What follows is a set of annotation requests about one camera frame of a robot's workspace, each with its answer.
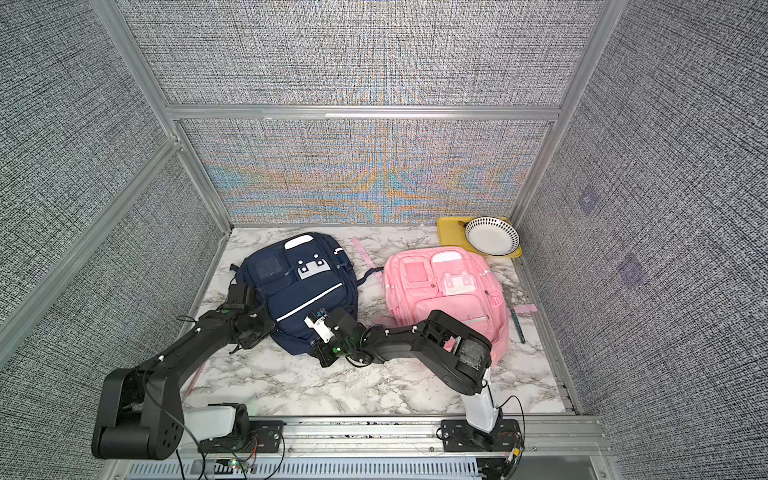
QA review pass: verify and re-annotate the navy blue backpack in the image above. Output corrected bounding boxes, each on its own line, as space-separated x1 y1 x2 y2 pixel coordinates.
230 232 382 356

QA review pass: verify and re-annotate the pink backpack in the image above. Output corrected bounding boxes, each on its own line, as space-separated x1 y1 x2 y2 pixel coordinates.
352 238 542 365

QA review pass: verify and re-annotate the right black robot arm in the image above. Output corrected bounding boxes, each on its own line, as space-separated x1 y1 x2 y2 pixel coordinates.
304 308 500 435

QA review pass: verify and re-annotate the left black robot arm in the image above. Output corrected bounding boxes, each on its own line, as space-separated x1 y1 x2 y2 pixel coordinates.
91 284 276 460

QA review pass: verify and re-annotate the pink pencil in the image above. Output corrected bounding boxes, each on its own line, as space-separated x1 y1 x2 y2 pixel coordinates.
181 361 207 398

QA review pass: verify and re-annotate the green pen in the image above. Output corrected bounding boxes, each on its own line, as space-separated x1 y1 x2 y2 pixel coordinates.
509 307 527 344

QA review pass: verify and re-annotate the yellow tray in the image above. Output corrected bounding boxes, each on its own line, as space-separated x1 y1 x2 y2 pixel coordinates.
437 216 522 258

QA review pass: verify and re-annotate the white dotted bowl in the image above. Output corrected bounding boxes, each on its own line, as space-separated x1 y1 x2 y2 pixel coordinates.
464 217 520 256

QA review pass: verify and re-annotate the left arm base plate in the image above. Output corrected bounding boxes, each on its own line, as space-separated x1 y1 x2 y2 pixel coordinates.
198 420 285 457

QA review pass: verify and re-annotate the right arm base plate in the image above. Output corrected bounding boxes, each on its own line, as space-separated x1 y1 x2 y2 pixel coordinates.
436 418 524 453

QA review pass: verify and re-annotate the white vented cable duct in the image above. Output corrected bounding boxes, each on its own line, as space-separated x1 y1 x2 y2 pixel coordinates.
126 457 481 479

